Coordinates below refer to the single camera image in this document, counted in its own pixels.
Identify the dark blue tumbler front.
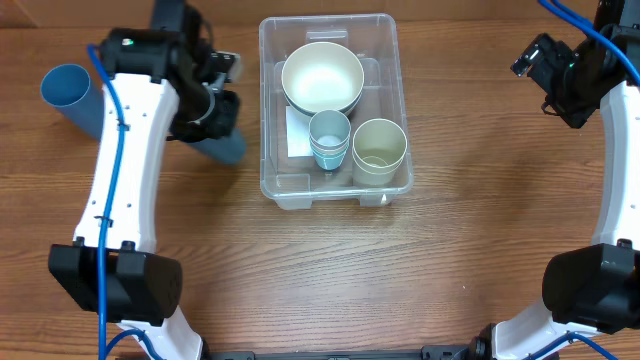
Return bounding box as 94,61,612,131
189,128,247,165

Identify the dark blue tumbler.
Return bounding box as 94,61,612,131
189,128,247,165
40,64,104,140

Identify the pink small cup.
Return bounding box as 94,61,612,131
310,141,349,149

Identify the teal small cup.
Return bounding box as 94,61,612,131
311,146,348,158

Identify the grey small cup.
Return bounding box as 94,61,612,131
309,110,351,145

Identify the clear plastic storage bin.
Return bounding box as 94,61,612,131
259,13,414,210

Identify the light blue small cup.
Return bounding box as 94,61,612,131
314,152,346,171

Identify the dark blue bowl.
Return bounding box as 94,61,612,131
284,90,363,116

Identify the cream tumbler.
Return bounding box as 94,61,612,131
353,118,409,174
353,155,402,187

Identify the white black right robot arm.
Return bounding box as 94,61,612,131
455,0,639,359

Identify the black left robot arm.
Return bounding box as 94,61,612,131
40,1,246,359

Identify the white label in bin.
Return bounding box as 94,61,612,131
286,124,312,158

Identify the dark blue tumbler far left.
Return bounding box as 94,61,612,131
40,64,104,140

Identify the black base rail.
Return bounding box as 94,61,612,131
202,345,468,360

